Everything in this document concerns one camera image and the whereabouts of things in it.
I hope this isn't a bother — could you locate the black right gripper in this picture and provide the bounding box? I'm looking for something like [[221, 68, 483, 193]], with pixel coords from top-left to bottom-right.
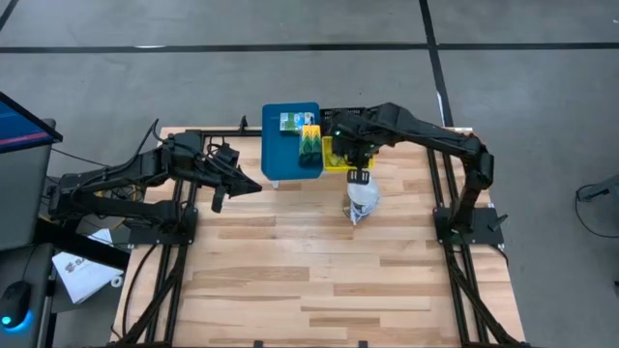
[[326, 109, 383, 168]]

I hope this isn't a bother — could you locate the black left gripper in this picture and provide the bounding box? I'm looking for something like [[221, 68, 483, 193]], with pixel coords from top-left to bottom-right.
[[163, 130, 264, 215]]

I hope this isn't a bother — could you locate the black mesh basket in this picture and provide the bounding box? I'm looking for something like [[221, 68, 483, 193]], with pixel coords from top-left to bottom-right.
[[318, 106, 367, 128]]

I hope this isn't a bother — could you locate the yellow plastic basket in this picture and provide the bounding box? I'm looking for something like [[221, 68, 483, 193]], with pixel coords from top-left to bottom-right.
[[321, 134, 376, 174]]

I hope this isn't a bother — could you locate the teal plastic bin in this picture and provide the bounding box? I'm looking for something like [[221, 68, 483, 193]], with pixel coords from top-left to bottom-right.
[[259, 101, 325, 183]]

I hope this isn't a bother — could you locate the white paper booklet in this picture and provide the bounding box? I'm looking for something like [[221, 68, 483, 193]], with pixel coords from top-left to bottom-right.
[[51, 227, 125, 305]]

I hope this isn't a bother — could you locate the grey cabinet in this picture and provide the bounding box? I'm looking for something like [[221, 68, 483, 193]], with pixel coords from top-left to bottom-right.
[[0, 118, 55, 252]]

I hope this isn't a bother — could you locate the computer monitor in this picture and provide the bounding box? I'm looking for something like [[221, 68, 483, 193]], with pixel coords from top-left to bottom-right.
[[0, 90, 65, 156]]

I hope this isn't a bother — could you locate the black computer mouse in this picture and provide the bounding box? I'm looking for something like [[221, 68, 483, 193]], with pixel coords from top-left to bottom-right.
[[0, 279, 34, 334]]

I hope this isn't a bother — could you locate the grey chair leg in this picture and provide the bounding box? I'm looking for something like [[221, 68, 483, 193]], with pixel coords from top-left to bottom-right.
[[577, 173, 619, 203]]

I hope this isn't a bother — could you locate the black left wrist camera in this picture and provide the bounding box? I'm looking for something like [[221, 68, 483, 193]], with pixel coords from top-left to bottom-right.
[[215, 142, 242, 168]]

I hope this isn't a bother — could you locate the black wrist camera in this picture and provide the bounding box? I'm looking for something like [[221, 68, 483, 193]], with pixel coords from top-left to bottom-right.
[[215, 142, 242, 168], [346, 167, 372, 186]]

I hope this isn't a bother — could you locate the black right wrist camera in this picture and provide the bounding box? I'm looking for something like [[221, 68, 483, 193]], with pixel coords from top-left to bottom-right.
[[346, 167, 372, 186]]

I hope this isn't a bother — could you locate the black metal table frame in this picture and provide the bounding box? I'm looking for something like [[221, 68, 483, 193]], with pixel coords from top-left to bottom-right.
[[109, 126, 531, 348]]

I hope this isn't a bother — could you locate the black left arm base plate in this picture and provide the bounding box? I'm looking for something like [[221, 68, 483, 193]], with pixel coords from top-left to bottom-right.
[[128, 206, 199, 247]]

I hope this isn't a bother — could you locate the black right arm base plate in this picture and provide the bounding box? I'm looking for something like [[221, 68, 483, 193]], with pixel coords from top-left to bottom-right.
[[433, 206, 509, 247]]

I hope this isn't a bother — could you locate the black floor cable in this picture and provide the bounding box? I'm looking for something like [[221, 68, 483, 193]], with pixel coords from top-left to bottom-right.
[[574, 182, 619, 240]]

